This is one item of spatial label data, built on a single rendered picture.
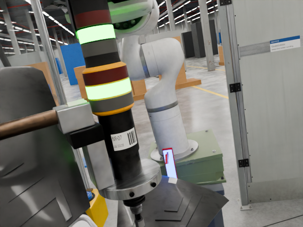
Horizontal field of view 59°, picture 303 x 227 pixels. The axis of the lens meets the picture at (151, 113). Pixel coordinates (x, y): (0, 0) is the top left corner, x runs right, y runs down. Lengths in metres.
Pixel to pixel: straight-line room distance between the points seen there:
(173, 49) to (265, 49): 1.28
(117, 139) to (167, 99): 0.69
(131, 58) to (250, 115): 1.44
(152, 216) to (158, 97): 0.56
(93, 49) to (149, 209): 0.29
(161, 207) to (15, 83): 0.29
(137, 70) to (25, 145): 0.65
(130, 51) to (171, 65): 0.14
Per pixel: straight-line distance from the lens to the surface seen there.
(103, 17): 0.25
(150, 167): 0.29
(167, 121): 0.95
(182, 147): 0.99
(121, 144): 0.26
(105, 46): 0.25
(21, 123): 0.25
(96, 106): 0.26
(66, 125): 0.25
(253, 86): 2.13
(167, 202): 0.47
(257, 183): 2.42
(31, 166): 0.31
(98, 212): 0.78
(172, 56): 0.92
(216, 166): 0.97
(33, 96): 0.37
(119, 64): 0.25
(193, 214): 0.45
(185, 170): 0.97
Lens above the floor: 1.44
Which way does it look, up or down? 14 degrees down
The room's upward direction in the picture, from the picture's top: 11 degrees counter-clockwise
